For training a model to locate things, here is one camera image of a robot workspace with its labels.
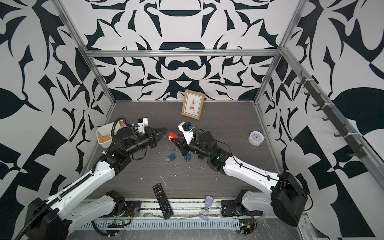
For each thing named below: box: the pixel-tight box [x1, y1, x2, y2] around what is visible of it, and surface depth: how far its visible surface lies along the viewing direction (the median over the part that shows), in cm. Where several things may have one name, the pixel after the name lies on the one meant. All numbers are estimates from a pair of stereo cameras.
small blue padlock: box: [184, 152, 192, 160], surface depth 93 cm
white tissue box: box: [96, 120, 126, 149], surface depth 96 cm
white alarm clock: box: [248, 130, 265, 146], surface depth 99 cm
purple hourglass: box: [199, 195, 214, 221], surface depth 75 cm
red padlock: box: [167, 132, 179, 142], surface depth 71 cm
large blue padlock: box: [168, 148, 177, 161], surface depth 94 cm
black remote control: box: [152, 183, 174, 220], surface depth 77 cm
